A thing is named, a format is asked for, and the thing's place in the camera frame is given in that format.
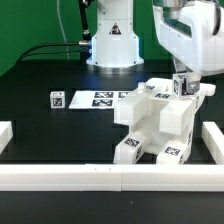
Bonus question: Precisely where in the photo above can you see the black cables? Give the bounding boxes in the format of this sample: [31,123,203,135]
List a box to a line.
[18,0,93,63]

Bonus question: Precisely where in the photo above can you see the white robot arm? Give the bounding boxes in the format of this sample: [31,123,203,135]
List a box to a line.
[87,0,224,93]

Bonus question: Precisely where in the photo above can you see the white chair back pieces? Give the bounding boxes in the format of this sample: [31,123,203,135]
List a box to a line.
[114,78,216,136]

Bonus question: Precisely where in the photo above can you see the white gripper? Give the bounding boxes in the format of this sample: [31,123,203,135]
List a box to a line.
[153,0,224,94]

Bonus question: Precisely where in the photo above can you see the white U-shaped fence wall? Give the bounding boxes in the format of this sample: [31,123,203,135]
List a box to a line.
[0,121,224,193]

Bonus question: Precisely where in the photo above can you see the white flat tagged sheet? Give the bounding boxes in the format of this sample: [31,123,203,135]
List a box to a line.
[69,90,129,109]

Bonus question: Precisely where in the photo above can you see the small white tagged cube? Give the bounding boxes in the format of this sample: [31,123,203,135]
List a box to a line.
[172,73,187,97]
[50,91,65,109]

